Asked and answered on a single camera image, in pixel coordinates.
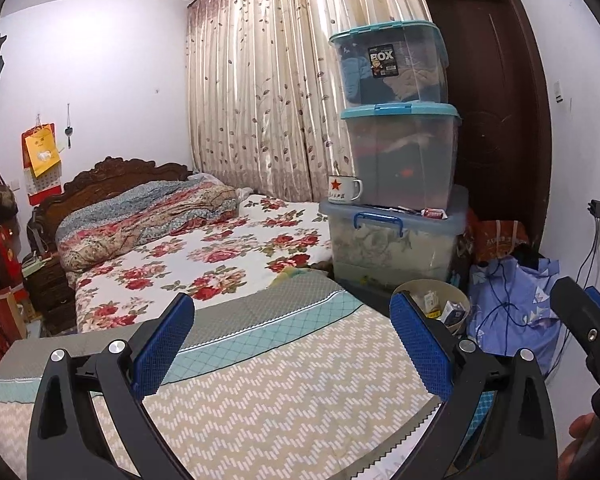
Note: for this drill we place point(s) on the person's right hand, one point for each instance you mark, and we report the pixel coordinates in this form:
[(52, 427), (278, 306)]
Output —
[(580, 427)]

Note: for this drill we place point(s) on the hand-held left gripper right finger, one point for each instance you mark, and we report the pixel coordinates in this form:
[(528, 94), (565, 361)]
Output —
[(420, 345)]

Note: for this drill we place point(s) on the orange red bag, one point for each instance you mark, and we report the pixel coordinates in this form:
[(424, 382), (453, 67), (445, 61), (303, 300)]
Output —
[(500, 240)]

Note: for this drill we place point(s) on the floral quilt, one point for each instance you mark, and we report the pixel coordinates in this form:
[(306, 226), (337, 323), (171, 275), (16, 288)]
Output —
[(140, 215)]

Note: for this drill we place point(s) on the red wall calendar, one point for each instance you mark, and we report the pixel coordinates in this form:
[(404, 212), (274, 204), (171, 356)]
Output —
[(45, 185)]

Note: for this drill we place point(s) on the dark wooden nightstand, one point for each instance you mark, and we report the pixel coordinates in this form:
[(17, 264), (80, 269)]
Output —
[(50, 295)]

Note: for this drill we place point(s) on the red gift bag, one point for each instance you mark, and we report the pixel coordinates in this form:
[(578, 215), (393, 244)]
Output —
[(2, 255)]

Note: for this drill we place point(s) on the yellow paper bag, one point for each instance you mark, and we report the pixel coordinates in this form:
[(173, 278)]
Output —
[(41, 152)]

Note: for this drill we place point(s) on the dark wooden door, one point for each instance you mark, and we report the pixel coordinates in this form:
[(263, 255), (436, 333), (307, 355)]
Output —
[(490, 110)]

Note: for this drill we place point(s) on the green white book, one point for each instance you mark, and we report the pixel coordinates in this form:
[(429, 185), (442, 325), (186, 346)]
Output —
[(35, 265)]

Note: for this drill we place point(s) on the hanging wall ornament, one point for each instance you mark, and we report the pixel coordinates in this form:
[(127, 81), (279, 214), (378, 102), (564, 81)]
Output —
[(69, 130)]

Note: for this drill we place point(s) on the white wall switch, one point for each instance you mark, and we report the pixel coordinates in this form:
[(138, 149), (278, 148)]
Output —
[(558, 91)]

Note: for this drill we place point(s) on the blue white small box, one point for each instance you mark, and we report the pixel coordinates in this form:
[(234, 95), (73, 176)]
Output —
[(452, 312)]

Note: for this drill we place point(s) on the clear storage box teal lid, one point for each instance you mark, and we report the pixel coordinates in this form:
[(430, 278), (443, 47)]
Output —
[(405, 160)]

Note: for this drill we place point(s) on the brown paper bag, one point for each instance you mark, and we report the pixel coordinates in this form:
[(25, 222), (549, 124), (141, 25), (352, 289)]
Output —
[(9, 312)]

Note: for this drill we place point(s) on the brown handbag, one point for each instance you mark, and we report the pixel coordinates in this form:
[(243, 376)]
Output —
[(0, 195)]

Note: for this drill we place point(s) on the enamel mug with red star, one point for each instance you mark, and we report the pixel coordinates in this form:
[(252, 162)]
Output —
[(341, 190)]

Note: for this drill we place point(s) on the light blue cloth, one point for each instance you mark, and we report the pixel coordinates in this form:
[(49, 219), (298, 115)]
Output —
[(525, 300)]

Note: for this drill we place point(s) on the beige waste basket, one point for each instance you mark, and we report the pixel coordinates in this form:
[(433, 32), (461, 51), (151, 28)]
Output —
[(410, 292)]

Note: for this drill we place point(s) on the beige leaf print curtain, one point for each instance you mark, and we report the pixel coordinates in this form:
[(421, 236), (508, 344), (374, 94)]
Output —
[(280, 85)]

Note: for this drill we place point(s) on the small red box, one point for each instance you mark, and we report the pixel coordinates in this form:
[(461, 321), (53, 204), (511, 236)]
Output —
[(435, 213)]

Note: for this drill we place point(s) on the carved wooden headboard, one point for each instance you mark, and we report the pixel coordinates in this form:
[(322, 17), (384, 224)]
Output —
[(115, 172)]

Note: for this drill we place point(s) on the black charger plug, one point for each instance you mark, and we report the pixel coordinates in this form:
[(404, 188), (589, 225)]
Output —
[(597, 208)]

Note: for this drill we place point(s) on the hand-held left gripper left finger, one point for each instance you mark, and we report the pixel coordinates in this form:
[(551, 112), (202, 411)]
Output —
[(162, 345)]

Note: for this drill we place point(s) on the clear storage box black label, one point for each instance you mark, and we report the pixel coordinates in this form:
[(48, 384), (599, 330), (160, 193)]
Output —
[(395, 67)]

